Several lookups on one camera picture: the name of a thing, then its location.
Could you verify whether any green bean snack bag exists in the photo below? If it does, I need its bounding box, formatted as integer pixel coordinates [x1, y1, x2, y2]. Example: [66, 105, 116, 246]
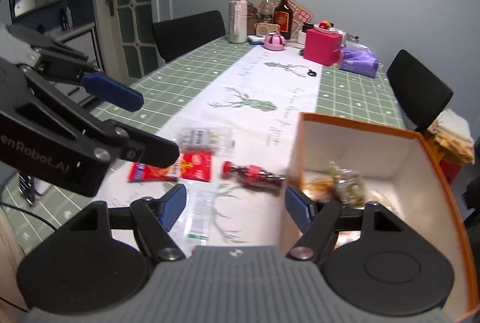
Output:
[303, 160, 367, 209]

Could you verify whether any red snack bag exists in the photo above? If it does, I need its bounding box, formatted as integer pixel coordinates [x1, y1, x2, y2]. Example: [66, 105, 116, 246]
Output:
[128, 152, 212, 182]

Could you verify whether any clear yogurt ball bag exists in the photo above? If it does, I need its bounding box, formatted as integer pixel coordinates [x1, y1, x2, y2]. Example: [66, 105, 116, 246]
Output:
[176, 127, 235, 155]

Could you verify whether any chocolate bean cola bottle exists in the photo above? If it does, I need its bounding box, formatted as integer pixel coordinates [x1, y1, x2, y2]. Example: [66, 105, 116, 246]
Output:
[222, 161, 285, 191]

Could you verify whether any green checked tablecloth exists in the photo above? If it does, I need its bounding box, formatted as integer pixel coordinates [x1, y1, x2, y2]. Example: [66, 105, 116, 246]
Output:
[0, 34, 408, 256]

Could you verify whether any orange cardboard box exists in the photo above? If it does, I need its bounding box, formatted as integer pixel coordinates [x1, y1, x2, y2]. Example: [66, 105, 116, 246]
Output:
[286, 113, 479, 322]

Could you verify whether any white deer table runner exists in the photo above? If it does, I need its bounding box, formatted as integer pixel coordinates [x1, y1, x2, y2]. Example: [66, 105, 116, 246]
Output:
[94, 40, 322, 253]

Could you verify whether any glass panel door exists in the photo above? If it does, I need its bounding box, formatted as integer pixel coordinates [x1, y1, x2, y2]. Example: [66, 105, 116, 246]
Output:
[93, 0, 160, 84]

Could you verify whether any black chair far left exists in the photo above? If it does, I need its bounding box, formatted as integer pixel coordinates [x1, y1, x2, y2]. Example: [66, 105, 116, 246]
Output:
[152, 10, 226, 63]

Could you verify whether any black chair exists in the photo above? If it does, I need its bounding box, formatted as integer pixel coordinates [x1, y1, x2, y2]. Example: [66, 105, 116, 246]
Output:
[152, 10, 226, 63]
[386, 49, 453, 133]

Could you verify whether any stool with folded cloths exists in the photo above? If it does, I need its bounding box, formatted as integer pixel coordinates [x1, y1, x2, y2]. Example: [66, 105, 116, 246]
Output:
[425, 109, 475, 184]

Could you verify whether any black chair right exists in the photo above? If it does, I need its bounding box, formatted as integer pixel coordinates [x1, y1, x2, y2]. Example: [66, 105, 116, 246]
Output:
[386, 49, 453, 133]

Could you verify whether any purple tissue pack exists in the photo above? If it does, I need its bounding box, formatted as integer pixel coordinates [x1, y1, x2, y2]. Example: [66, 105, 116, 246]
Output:
[339, 48, 379, 79]

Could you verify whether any white tall tumbler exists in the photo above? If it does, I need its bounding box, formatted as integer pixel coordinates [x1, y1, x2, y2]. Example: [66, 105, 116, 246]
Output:
[229, 0, 247, 43]

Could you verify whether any pink gift box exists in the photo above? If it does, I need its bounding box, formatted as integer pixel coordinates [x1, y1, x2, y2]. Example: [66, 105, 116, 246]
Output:
[304, 29, 343, 66]

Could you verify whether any pink round container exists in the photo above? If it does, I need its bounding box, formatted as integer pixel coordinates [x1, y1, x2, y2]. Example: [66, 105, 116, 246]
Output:
[263, 32, 286, 52]

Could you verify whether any brown liquor bottle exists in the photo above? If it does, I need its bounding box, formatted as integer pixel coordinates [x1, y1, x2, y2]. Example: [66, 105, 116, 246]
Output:
[273, 0, 293, 40]

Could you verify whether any colourful patterned card board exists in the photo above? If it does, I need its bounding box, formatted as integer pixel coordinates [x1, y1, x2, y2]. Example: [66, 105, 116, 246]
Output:
[272, 0, 314, 40]

